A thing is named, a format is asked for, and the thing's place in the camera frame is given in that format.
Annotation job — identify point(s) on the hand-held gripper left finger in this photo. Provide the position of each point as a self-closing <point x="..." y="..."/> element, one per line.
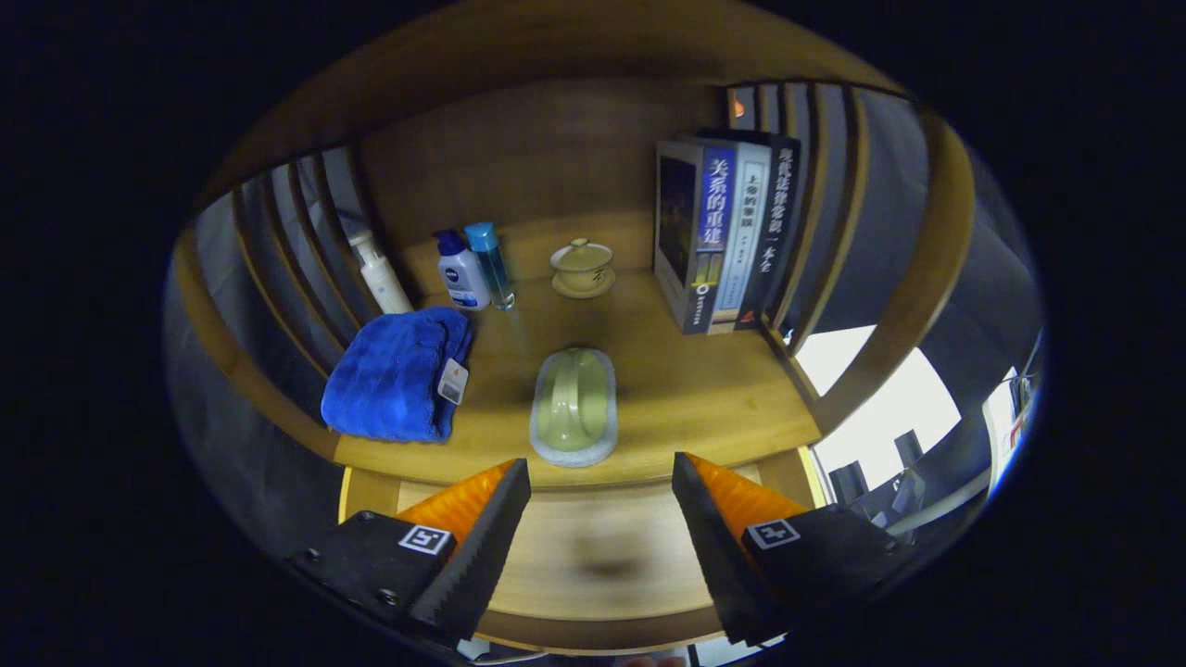
<point x="482" y="556"/>

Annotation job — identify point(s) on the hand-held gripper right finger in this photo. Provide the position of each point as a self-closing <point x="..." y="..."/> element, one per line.
<point x="718" y="556"/>

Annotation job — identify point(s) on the wooden drawer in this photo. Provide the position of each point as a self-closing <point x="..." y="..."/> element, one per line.
<point x="602" y="528"/>

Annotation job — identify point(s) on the wooden countertop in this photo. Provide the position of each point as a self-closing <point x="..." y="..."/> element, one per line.
<point x="676" y="389"/>

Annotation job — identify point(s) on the wooden cabinet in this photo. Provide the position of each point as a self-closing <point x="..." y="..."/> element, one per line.
<point x="519" y="157"/>

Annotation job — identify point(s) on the blue towel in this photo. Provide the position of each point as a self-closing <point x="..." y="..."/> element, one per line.
<point x="389" y="371"/>

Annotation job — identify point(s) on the white blue-capped lotion bottle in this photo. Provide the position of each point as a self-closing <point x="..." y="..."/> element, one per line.
<point x="461" y="273"/>

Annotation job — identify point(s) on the teal clear bottle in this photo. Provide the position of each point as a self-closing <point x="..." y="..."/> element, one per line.
<point x="491" y="264"/>

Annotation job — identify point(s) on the white pump bottle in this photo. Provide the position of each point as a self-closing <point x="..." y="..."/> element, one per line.
<point x="384" y="278"/>

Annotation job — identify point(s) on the beige lidded teacup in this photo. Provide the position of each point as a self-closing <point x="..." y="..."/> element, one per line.
<point x="582" y="264"/>

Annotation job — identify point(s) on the pale-spine book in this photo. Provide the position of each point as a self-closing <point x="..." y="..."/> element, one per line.
<point x="746" y="232"/>

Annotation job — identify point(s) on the blue-spine book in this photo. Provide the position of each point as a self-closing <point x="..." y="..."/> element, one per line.
<point x="676" y="222"/>

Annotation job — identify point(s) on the black-spine book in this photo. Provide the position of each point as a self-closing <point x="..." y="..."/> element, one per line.
<point x="778" y="222"/>

